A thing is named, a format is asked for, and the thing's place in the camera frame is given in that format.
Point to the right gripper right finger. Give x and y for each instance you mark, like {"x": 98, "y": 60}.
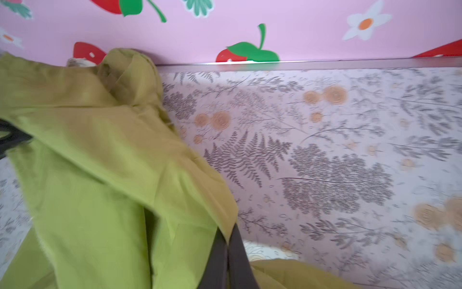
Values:
{"x": 239, "y": 269}

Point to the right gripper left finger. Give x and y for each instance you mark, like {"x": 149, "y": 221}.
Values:
{"x": 215, "y": 274}

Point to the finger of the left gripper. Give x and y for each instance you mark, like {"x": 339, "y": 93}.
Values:
{"x": 11, "y": 137}

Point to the green zip-up jacket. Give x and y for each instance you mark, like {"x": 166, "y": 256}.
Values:
{"x": 116, "y": 198}

